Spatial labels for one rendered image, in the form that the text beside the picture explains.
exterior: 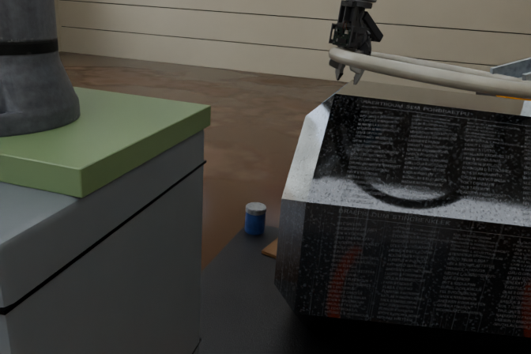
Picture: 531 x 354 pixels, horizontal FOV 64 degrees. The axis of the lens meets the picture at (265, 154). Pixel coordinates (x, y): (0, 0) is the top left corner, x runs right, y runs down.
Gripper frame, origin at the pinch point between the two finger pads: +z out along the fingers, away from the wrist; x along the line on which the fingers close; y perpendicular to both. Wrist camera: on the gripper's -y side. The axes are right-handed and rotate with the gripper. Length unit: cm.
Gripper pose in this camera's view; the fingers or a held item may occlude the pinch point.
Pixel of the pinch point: (348, 77)
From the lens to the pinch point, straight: 123.0
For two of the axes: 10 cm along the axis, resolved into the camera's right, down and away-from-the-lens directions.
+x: 6.6, 3.2, -6.8
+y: -7.3, 1.1, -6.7
